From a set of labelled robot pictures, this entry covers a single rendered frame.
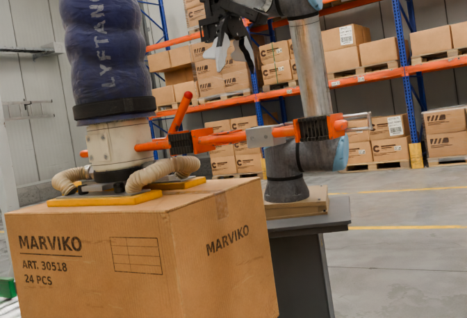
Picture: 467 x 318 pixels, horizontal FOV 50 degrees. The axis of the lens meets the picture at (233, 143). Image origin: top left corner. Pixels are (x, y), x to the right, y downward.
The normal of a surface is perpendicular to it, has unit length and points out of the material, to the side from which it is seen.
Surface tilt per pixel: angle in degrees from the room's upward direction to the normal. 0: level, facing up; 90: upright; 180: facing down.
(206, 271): 91
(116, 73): 75
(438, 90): 90
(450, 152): 92
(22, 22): 90
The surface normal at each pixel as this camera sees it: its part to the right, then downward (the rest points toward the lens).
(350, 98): -0.53, 0.12
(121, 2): 0.65, -0.26
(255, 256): 0.83, -0.09
